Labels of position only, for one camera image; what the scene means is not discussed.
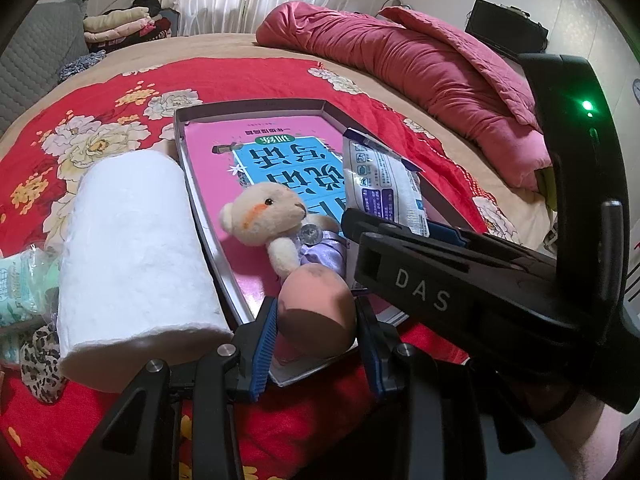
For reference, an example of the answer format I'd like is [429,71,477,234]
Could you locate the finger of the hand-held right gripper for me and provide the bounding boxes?
[427,220,501,248]
[341,207,557,263]

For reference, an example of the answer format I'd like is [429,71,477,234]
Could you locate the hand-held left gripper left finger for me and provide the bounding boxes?
[97,296,281,480]

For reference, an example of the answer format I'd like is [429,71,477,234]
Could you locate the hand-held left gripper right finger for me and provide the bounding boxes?
[354,296,536,480]

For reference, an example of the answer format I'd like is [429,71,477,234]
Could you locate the blue and white packet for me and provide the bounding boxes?
[342,127,432,238]

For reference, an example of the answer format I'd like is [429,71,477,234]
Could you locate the pink makeup sponge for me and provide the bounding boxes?
[276,266,357,353]

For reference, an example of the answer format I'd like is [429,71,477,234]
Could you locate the teddy bear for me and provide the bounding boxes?
[220,182,351,281]

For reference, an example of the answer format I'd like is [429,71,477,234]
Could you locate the green tissue packet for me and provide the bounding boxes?
[0,250,63,328]

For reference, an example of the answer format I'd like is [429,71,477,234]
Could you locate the person's right forearm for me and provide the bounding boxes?
[542,400,640,480]

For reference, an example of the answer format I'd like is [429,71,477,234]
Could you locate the pink quilt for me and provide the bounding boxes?
[255,1,556,192]

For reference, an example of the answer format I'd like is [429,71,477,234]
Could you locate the white toilet paper roll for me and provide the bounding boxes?
[56,150,235,395]

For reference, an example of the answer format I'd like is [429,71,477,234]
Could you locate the red floral blanket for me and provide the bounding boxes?
[0,57,491,480]

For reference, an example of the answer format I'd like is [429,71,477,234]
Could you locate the pink book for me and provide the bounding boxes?
[182,112,431,326]

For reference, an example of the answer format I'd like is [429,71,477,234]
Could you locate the black television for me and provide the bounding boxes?
[465,0,549,61]

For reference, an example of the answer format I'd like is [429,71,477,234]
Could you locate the leopard print cloth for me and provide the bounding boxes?
[19,324,68,405]

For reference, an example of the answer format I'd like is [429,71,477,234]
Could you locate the stack of folded clothes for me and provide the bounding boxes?
[82,0,180,45]

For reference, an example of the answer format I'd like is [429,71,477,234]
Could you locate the blue patterned cloth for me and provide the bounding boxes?
[57,50,107,83]

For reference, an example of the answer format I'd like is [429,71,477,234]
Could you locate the grey quilted cushion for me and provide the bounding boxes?
[0,0,90,128]

